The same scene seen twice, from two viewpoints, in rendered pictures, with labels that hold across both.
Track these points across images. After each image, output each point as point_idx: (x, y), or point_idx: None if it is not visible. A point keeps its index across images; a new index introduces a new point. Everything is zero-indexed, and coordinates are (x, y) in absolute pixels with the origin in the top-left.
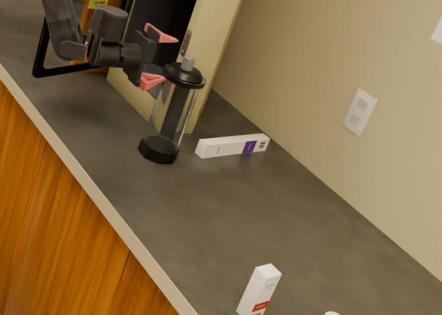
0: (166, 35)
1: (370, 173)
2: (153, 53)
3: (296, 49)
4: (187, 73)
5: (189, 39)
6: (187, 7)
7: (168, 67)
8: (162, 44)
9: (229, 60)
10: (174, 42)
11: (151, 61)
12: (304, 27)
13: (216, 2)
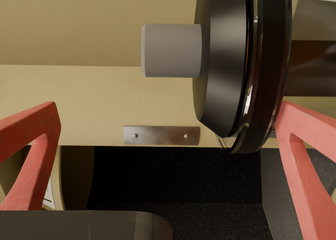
0: (19, 176)
1: None
2: (18, 228)
3: (160, 14)
4: (205, 9)
5: (147, 128)
6: (152, 181)
7: (218, 118)
8: (224, 202)
9: None
10: (214, 184)
11: (139, 221)
12: (127, 15)
13: (42, 97)
